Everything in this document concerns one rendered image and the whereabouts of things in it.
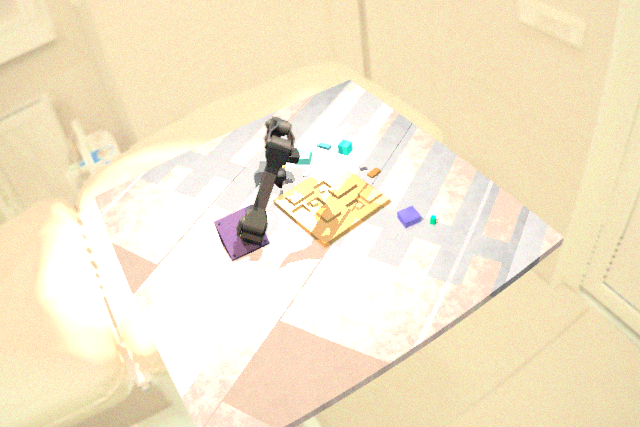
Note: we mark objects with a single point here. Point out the cyan cube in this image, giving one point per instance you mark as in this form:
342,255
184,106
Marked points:
345,147

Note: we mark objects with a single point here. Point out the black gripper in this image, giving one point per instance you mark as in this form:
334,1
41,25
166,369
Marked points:
281,176

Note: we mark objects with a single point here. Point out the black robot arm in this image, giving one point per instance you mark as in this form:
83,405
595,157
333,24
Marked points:
278,151

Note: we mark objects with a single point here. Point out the small orange flat bar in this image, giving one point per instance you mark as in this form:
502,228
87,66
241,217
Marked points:
374,172

